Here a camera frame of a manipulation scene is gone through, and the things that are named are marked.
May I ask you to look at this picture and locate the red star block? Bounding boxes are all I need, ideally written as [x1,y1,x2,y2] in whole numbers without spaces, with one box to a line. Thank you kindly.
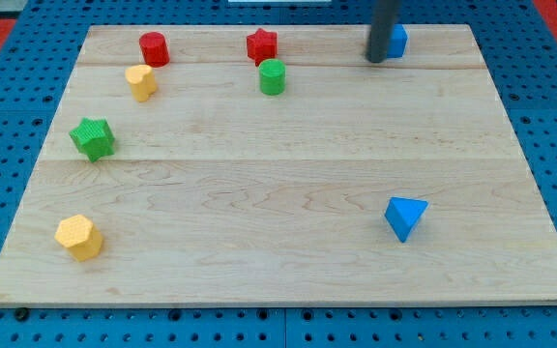
[246,28,278,67]

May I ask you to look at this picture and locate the green star block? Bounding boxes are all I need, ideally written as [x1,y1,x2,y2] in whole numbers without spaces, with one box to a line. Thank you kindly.
[69,118,115,162]

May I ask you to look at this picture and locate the light wooden board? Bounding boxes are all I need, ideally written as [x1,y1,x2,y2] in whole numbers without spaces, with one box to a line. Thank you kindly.
[0,24,557,308]

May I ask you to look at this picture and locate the green cylinder block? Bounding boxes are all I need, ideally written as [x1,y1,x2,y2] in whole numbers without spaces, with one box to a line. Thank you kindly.
[258,59,286,96]

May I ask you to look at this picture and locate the blue triangle block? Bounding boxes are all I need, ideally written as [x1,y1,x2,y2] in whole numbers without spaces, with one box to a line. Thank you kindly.
[384,196,428,243]

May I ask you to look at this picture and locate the yellow heart block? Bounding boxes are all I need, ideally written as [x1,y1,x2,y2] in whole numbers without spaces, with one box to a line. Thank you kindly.
[125,65,158,102]

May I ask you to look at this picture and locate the red cylinder block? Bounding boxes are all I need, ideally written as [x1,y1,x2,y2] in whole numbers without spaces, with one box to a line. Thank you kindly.
[139,32,170,68]

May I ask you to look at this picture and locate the blue cube block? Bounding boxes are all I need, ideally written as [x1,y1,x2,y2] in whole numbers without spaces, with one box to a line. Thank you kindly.
[387,24,409,58]

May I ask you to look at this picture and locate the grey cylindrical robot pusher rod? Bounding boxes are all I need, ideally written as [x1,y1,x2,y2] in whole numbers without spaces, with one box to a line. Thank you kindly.
[366,0,401,64]

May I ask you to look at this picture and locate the yellow hexagon block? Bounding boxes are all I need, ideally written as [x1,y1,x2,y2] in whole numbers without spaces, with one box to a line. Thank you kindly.
[54,215,103,262]

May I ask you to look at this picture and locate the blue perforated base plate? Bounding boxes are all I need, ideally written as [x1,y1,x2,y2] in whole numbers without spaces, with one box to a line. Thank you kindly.
[0,1,557,347]

